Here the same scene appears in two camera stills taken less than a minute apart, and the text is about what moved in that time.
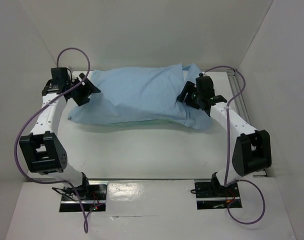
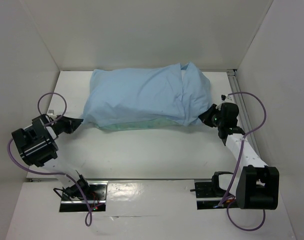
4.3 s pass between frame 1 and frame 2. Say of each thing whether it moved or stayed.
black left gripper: moved
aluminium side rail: stayed
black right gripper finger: moved
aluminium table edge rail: stayed
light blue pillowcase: stayed
